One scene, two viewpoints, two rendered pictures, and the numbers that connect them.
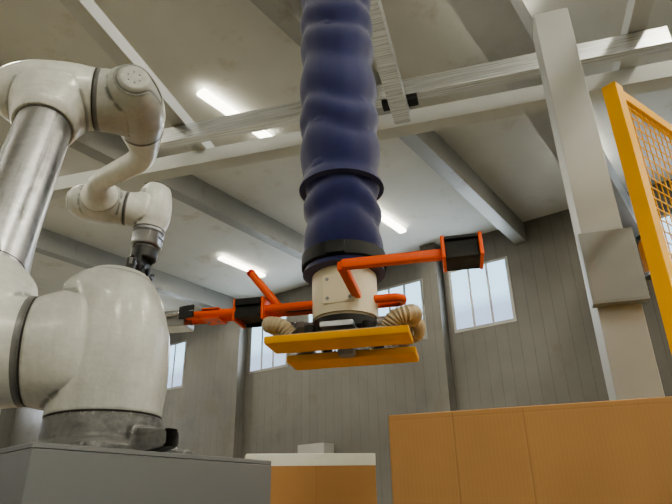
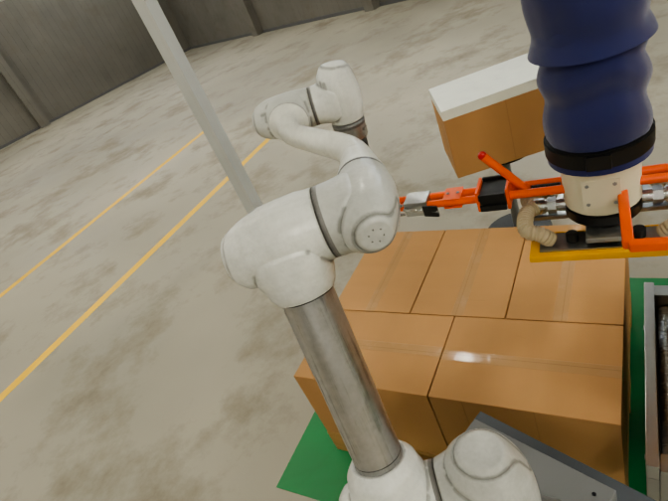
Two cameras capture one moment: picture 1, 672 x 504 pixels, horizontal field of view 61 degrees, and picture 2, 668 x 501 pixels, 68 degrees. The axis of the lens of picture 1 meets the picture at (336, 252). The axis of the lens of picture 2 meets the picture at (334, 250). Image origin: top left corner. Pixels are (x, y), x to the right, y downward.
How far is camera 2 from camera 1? 1.26 m
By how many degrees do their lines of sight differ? 60
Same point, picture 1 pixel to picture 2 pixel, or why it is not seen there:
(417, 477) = not seen: outside the picture
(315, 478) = (506, 109)
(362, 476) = not seen: hidden behind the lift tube
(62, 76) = (299, 261)
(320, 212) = (571, 111)
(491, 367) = not seen: outside the picture
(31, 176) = (358, 389)
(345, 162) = (608, 43)
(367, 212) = (637, 94)
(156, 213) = (351, 109)
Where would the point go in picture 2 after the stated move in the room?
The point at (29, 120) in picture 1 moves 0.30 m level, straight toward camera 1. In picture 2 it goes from (310, 329) to (388, 459)
